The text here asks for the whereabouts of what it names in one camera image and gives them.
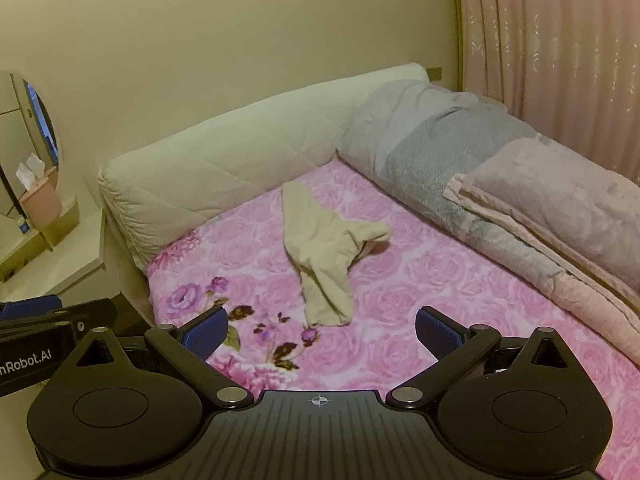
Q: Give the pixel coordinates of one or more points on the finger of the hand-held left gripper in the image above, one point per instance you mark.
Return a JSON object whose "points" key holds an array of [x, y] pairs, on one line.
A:
{"points": [[90, 315], [30, 307]]}

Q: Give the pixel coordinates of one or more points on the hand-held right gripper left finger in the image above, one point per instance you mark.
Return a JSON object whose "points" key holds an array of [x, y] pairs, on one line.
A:
{"points": [[207, 330]]}

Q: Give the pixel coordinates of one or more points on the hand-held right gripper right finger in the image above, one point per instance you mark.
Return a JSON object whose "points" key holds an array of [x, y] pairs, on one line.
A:
{"points": [[440, 332]]}

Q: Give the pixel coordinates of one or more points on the cream knit shirt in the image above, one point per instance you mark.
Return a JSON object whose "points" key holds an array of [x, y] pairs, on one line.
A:
{"points": [[320, 240]]}

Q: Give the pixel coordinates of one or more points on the pink floral blanket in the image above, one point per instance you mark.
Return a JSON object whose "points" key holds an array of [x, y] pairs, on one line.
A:
{"points": [[425, 280]]}

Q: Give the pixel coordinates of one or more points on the white dressing table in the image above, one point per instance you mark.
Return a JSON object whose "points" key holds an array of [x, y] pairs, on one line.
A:
{"points": [[75, 260]]}

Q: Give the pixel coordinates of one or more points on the pink tissue box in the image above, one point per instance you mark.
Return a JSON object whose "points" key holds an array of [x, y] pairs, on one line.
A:
{"points": [[42, 205]]}

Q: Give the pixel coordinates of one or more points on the cream padded headboard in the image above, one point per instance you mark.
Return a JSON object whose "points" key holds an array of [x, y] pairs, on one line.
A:
{"points": [[210, 160]]}

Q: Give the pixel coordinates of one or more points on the folded pink plush blanket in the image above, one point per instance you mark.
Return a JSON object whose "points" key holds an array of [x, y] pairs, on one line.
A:
{"points": [[550, 190]]}

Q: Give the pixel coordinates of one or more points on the round mirror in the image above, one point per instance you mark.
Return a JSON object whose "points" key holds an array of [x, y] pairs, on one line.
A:
{"points": [[25, 125]]}

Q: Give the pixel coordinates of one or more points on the grey and pink quilt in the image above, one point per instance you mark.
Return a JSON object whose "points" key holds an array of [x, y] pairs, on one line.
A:
{"points": [[425, 135]]}

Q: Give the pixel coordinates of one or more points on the pink curtain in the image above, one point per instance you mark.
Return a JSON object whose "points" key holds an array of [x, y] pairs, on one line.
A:
{"points": [[540, 35]]}

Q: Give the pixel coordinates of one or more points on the wall socket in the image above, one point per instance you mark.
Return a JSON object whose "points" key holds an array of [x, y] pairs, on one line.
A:
{"points": [[436, 73]]}

